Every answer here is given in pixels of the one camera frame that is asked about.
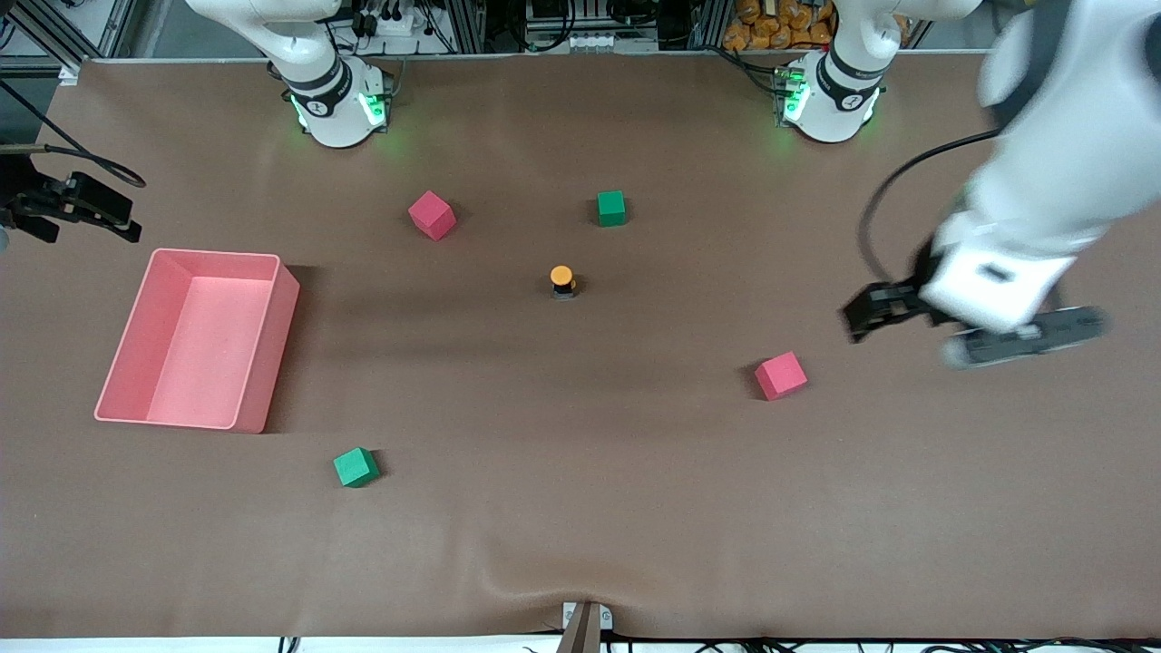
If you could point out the silver table corner bracket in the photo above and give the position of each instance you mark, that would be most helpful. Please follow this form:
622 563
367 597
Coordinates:
70 74

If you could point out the silver mount bracket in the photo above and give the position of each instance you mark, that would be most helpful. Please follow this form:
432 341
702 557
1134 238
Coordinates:
606 617

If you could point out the green foam cube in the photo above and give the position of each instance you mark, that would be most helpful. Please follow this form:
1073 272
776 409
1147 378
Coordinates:
355 467
611 208

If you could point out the pink foam cube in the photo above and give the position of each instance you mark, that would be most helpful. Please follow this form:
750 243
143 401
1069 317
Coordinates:
431 215
780 375

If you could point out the aluminium frame post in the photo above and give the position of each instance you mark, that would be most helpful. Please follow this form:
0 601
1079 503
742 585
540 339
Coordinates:
709 27
464 27

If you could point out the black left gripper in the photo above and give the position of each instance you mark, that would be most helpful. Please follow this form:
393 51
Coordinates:
907 300

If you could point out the black button with orange cap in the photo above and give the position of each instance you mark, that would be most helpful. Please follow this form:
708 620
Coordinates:
562 275

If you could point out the brown camera support pole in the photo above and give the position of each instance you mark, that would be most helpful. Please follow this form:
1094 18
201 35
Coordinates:
580 635

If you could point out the pink plastic bin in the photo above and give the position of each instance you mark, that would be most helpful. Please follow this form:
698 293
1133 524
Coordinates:
209 363

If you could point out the white terminal block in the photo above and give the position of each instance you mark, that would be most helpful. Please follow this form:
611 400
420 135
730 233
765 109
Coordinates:
608 42

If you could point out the brown table mat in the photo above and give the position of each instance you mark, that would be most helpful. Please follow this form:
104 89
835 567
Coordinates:
580 526

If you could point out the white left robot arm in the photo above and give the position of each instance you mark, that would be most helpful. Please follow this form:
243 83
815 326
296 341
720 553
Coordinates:
1061 163

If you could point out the white power strip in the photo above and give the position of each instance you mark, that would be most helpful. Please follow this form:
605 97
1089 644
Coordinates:
399 23

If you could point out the orange packets pile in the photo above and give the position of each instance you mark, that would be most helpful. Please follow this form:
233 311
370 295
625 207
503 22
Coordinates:
771 34

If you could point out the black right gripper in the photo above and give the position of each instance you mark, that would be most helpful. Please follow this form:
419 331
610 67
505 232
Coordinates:
27 201

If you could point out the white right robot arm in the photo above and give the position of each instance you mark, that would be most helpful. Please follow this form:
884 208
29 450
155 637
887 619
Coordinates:
336 109

